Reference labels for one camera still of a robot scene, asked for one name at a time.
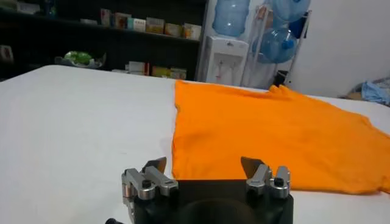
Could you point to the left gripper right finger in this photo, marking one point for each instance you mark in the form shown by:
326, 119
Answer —
268, 182

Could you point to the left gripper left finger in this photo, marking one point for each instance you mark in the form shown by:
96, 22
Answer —
152, 182

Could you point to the orange t-shirt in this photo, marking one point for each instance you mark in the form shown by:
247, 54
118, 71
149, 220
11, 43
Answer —
259, 131

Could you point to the yellow red white box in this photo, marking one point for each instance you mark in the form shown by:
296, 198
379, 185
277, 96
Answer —
178, 73

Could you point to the flat white box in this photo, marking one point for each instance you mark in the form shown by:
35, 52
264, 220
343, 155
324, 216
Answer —
88, 21
119, 70

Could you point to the large flat cardboard box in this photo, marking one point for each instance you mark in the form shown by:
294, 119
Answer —
355, 95

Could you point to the white water dispenser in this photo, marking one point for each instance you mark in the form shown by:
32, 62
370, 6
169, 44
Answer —
225, 61

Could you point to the white metal jug rack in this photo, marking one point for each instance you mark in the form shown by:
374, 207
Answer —
256, 51

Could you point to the light blue garment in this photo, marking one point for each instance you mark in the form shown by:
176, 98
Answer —
373, 91

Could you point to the green fruit bowl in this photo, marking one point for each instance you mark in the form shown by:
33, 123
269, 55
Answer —
78, 58

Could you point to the black shelving unit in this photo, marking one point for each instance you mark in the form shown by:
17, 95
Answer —
91, 45

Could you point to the grey striped garment pile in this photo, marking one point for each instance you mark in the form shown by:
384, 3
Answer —
382, 81

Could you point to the orange white box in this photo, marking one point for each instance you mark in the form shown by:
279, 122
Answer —
186, 30

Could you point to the small teal white box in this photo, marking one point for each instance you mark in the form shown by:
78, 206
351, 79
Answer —
136, 24

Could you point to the red orange box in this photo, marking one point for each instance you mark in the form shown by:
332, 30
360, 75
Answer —
122, 20

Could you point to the tan hanging cloth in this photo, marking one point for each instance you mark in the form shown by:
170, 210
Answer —
262, 13

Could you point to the blue water jug on dispenser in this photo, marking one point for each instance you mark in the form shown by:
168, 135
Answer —
230, 16

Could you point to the pink white box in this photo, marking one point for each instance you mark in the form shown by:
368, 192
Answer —
105, 16

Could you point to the white open box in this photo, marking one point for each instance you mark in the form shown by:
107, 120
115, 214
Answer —
28, 7

